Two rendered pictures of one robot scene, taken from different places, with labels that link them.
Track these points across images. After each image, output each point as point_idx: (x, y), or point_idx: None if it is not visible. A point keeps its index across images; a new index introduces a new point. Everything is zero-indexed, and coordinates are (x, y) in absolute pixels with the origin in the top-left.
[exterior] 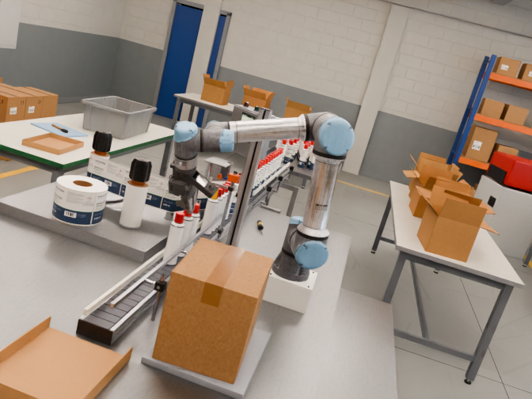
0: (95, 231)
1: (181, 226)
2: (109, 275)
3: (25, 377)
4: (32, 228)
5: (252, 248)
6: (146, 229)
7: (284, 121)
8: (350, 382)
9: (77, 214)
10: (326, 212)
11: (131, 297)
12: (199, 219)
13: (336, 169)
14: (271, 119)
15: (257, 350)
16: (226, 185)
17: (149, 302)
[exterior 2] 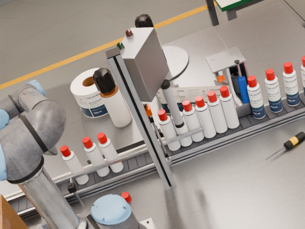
0: (87, 126)
1: (65, 159)
2: (53, 174)
3: None
4: (77, 107)
5: (223, 178)
6: (128, 129)
7: (30, 106)
8: None
9: (81, 108)
10: (49, 223)
11: (12, 208)
12: (107, 149)
13: (23, 188)
14: (30, 99)
15: None
16: (195, 101)
17: (25, 215)
